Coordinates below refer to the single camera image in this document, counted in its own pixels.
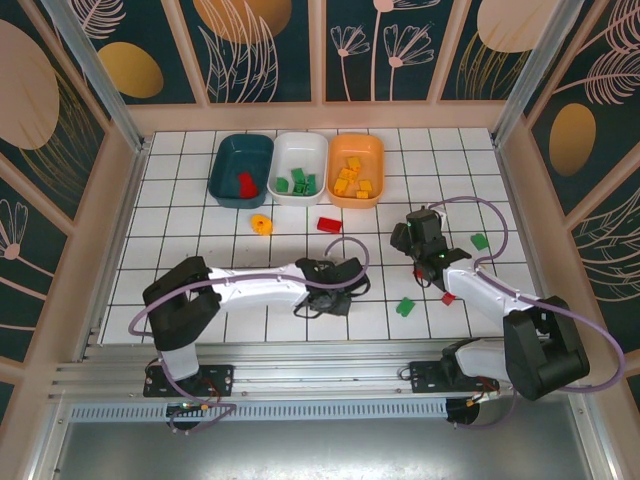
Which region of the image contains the white plastic bin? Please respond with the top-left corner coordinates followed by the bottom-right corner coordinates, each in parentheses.
top-left (267, 131), bottom-right (330, 209)

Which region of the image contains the teal plastic bin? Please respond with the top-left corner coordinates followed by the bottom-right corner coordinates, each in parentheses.
top-left (208, 132), bottom-right (275, 210)

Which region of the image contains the orange plastic bin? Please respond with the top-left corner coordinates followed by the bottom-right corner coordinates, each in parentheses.
top-left (325, 132), bottom-right (386, 210)

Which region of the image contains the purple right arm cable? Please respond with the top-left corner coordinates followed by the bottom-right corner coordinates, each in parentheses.
top-left (427, 196), bottom-right (628, 431)

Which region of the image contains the aluminium mounting rail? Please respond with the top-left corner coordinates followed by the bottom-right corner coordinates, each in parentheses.
top-left (47, 339), bottom-right (594, 401)

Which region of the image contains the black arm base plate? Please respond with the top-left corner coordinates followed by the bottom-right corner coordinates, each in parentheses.
top-left (408, 359), bottom-right (501, 396)
top-left (143, 363), bottom-right (236, 399)

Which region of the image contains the aluminium corner post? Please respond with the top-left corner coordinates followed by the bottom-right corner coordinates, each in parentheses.
top-left (42, 0), bottom-right (151, 154)
top-left (491, 0), bottom-right (586, 147)

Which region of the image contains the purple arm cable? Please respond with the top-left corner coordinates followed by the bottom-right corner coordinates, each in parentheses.
top-left (128, 236), bottom-right (372, 435)
top-left (427, 196), bottom-right (628, 431)

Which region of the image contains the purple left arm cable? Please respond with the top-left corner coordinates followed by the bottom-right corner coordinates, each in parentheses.
top-left (128, 236), bottom-right (372, 435)

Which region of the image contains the grey metal sheet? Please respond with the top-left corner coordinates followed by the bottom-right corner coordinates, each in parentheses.
top-left (29, 394), bottom-right (616, 480)

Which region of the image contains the grey slotted cable duct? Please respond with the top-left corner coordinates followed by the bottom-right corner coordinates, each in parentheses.
top-left (67, 402), bottom-right (451, 424)

